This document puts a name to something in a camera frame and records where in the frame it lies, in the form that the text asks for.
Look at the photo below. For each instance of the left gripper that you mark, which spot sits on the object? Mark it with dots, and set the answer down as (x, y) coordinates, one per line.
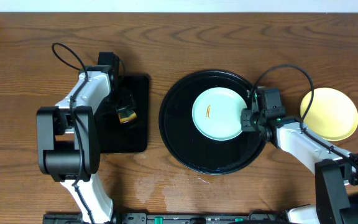
(125, 99)

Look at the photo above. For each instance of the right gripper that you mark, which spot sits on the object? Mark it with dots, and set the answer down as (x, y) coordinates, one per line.
(245, 117)

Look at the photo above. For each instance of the yellow green scrub sponge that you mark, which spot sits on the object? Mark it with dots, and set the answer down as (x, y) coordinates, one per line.
(126, 116)

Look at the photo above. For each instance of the mint plate front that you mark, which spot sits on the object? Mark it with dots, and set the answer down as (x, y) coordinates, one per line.
(216, 113)

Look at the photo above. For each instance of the yellow plate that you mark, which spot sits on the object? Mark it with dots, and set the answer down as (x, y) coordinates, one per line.
(329, 113)

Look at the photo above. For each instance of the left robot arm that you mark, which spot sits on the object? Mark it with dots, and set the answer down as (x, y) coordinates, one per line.
(69, 138)

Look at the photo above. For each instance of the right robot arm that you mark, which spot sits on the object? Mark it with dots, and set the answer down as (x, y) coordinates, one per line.
(335, 170)

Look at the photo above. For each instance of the black rectangular tray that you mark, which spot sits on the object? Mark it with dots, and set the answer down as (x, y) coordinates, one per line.
(131, 137)

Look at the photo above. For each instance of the black round tray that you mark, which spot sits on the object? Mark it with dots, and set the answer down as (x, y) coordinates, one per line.
(186, 144)

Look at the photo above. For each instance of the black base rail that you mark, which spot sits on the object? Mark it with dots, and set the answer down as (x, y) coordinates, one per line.
(143, 218)

